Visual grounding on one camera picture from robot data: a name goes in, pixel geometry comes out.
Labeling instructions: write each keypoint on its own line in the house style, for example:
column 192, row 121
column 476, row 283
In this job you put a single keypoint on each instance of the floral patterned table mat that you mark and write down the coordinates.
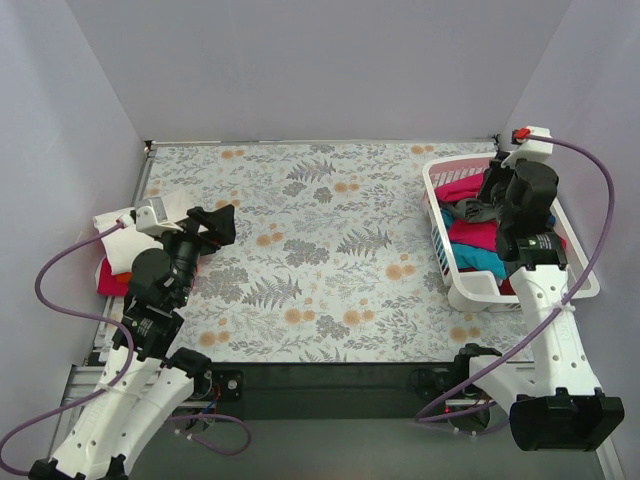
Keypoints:
column 333, row 260

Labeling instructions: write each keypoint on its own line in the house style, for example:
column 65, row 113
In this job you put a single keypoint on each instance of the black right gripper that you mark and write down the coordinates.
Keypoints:
column 498, row 176

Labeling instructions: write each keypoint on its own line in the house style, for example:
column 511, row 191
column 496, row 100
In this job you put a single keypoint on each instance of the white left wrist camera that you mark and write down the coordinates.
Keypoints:
column 150, row 217

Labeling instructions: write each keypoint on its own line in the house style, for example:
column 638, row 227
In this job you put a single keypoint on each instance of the white plastic laundry basket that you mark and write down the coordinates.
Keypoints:
column 476, row 291

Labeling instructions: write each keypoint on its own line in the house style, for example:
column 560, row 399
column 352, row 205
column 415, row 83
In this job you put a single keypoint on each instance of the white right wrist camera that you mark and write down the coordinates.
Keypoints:
column 531, row 144

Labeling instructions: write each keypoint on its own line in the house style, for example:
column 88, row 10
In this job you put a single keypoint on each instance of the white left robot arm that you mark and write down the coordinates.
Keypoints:
column 141, row 382

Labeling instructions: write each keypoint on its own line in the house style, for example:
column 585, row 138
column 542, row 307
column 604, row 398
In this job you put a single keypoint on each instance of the grey t shirt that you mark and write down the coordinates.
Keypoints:
column 473, row 210

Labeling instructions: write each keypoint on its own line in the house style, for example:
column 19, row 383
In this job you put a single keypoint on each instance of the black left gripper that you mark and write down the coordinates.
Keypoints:
column 198, row 232

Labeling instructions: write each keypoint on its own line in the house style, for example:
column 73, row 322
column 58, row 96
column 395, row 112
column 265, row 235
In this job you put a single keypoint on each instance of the folded magenta t shirt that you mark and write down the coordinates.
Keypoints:
column 107, row 285

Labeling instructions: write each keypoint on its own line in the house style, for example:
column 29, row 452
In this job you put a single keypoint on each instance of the folded white t shirt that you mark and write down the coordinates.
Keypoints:
column 122, row 247

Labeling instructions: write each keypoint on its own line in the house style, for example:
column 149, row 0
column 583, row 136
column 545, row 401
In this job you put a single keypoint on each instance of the pink t shirt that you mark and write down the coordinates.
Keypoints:
column 464, row 188

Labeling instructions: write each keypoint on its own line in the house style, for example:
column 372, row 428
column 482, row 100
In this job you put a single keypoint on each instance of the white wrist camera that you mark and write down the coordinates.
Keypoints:
column 531, row 144
column 150, row 217

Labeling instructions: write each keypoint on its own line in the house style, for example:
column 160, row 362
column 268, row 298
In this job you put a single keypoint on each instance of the teal t shirt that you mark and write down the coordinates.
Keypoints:
column 475, row 260

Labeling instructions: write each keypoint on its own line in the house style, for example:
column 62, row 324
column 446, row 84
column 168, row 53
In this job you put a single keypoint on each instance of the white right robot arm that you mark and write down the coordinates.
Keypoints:
column 564, row 407

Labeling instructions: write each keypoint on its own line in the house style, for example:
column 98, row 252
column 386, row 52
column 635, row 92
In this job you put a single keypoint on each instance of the dark red t shirt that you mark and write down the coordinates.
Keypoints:
column 506, row 288

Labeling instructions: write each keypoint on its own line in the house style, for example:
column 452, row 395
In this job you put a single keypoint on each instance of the aluminium frame rail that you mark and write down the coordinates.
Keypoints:
column 69, row 404

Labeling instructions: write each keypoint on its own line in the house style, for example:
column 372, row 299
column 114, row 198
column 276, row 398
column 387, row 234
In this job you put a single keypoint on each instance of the folded orange t shirt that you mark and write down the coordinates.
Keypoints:
column 123, row 277

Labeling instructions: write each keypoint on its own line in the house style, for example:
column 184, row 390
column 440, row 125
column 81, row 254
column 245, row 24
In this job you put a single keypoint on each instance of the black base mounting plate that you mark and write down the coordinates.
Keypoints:
column 321, row 391

